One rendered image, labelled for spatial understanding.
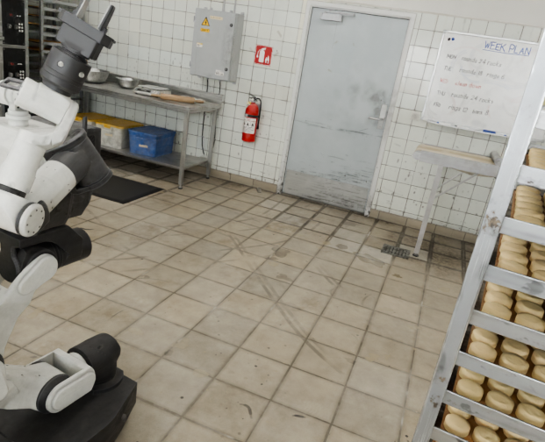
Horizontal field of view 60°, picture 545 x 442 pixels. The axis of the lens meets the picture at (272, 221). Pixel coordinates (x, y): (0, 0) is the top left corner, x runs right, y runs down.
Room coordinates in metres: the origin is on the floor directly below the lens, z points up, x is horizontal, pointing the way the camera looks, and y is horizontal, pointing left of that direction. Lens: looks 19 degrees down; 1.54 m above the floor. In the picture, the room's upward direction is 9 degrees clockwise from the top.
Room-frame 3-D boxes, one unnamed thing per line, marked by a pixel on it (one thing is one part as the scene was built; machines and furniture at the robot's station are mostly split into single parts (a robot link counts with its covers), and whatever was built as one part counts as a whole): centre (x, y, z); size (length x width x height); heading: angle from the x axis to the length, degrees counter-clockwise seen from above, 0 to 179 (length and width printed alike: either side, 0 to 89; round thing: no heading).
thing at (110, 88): (5.48, 1.80, 0.49); 1.90 x 0.72 x 0.98; 72
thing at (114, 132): (5.53, 1.94, 0.36); 0.47 x 0.38 x 0.26; 162
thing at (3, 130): (1.37, 0.72, 1.10); 0.34 x 0.30 x 0.36; 65
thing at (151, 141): (5.39, 1.51, 0.36); 0.47 x 0.38 x 0.26; 164
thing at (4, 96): (1.32, 0.75, 1.30); 0.10 x 0.07 x 0.09; 65
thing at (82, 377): (1.42, 0.69, 0.28); 0.21 x 0.20 x 0.13; 155
